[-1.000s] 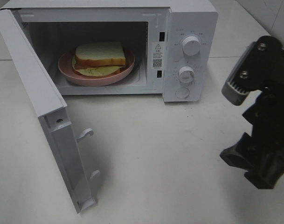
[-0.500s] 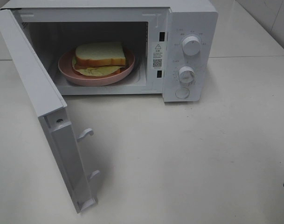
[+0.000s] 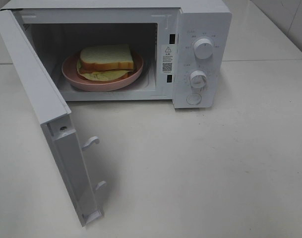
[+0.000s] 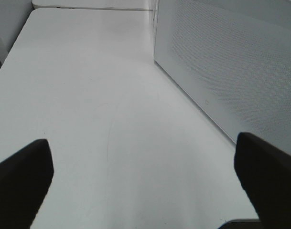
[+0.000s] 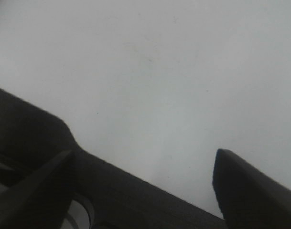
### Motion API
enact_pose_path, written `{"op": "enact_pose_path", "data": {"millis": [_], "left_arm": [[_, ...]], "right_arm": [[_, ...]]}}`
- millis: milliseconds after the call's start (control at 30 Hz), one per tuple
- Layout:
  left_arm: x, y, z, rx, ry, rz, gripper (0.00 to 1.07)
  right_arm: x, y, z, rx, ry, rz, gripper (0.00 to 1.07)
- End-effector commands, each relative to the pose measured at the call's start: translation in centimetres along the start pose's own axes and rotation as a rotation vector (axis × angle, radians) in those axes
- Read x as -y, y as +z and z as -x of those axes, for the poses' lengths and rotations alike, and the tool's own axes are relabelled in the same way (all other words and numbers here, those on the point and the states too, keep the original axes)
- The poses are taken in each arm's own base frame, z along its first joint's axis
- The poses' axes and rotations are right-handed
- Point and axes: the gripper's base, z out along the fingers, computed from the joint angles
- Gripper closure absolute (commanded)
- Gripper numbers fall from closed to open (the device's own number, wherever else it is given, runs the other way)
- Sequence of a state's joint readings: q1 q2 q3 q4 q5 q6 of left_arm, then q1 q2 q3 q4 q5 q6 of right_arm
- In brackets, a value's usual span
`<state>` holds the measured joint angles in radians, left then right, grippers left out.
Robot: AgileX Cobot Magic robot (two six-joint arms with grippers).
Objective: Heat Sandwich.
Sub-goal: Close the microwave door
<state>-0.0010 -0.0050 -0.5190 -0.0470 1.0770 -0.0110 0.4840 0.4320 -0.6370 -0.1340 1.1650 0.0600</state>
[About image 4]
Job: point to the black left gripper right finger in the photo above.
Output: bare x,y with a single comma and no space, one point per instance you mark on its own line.
264,172

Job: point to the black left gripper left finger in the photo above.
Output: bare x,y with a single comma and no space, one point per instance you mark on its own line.
25,178

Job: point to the white microwave door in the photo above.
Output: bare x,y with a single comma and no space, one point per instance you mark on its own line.
233,58

